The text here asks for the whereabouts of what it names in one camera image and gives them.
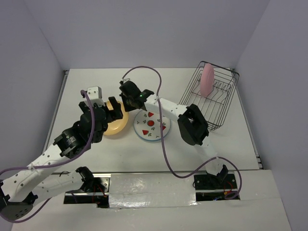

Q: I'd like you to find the silver tape-covered panel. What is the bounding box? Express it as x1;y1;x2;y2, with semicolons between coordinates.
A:
109;173;197;208

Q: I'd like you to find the aluminium table rail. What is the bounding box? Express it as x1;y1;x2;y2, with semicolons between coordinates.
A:
42;70;69;152

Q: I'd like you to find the yellow plate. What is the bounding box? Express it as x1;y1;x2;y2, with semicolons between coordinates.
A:
104;101;129;136

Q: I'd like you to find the white blue-rimmed fruit plate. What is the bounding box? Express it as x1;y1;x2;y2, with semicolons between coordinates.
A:
133;110;161;141

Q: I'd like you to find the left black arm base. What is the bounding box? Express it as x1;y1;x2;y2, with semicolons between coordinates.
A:
64;167;110;208

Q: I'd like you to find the dark wire dish rack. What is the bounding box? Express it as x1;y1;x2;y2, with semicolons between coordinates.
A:
180;61;240;131

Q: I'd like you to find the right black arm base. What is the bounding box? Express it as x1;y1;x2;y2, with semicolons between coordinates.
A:
192;165;239;202

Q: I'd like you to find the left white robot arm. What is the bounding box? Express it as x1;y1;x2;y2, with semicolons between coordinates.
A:
0;91;123;223

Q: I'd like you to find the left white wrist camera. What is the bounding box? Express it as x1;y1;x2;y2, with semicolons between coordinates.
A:
87;86;105;106

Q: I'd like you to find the pink plate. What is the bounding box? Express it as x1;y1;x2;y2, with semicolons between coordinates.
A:
200;63;214;97

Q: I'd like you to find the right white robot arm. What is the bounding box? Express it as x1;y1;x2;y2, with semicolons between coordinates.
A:
119;80;228;188

